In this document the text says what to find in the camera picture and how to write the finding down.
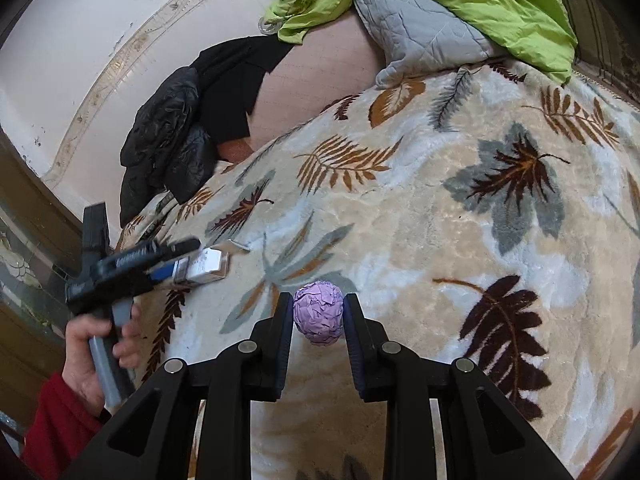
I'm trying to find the person's left forearm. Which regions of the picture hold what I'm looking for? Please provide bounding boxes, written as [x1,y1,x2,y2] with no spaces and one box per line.
[20,372,112,480]

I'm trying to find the purple paper ball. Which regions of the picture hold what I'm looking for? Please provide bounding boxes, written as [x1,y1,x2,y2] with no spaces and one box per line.
[292,280,346,345]

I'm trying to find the black puffer jacket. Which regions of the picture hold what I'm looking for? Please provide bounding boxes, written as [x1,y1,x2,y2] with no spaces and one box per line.
[118,65,219,229]

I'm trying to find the clear plastic piece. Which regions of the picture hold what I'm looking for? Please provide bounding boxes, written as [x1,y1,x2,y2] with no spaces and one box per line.
[257,14,287,37]

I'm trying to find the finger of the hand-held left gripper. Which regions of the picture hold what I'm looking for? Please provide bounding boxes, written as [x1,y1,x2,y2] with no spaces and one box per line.
[114,238,202,273]
[144,259,197,292]

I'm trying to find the person's left hand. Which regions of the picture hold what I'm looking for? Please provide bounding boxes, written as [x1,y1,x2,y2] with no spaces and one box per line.
[64,304,144,417]

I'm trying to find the pink bed sheet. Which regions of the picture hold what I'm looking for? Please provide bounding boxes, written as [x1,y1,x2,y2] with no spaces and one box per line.
[215,9,387,162]

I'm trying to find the grey quilted pillow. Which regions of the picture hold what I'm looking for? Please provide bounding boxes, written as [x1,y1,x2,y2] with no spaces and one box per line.
[352,0,507,90]

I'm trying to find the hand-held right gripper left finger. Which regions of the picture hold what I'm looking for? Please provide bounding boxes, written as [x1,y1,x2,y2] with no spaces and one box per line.
[60,291,295,480]

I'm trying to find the wooden door with glass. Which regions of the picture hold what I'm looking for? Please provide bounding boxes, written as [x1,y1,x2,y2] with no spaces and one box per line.
[0,130,127,441]

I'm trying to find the black cloth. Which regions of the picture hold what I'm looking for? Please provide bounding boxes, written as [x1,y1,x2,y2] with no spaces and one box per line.
[189,34,297,144]

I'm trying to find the green quilt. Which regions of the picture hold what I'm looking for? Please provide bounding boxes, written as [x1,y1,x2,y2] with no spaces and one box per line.
[262,0,579,87]

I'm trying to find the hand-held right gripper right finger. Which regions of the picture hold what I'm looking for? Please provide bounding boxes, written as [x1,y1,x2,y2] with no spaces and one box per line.
[343,293,576,480]

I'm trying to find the leaf print blanket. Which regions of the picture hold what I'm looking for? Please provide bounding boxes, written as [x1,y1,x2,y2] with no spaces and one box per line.
[119,59,640,480]

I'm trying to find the small white box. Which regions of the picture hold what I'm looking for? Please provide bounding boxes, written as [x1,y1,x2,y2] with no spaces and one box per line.
[171,240,252,289]

